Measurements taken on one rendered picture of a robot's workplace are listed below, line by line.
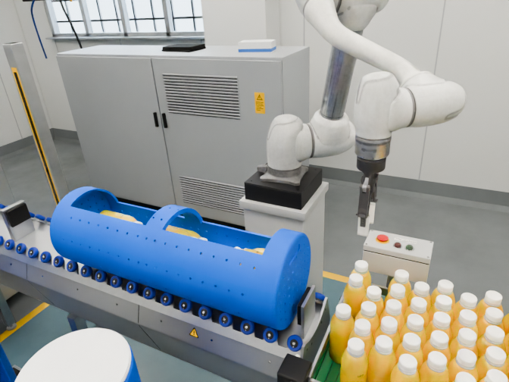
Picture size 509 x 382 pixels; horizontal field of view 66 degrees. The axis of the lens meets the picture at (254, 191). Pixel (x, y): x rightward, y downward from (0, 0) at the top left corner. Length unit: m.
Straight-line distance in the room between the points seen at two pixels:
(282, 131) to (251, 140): 1.25
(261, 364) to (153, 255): 0.46
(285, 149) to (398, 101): 0.76
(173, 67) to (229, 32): 0.98
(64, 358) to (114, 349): 0.12
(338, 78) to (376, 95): 0.62
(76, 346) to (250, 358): 0.49
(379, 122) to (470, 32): 2.70
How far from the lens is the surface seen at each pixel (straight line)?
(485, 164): 3.94
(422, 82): 1.10
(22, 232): 2.04
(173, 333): 1.41
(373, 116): 1.01
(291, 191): 1.67
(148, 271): 1.27
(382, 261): 1.34
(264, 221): 1.79
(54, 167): 2.23
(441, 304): 1.20
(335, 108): 1.67
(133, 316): 1.51
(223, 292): 1.13
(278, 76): 2.67
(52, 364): 1.21
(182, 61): 3.04
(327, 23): 1.28
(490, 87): 3.74
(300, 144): 1.69
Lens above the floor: 1.85
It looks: 27 degrees down
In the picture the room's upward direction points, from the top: 4 degrees counter-clockwise
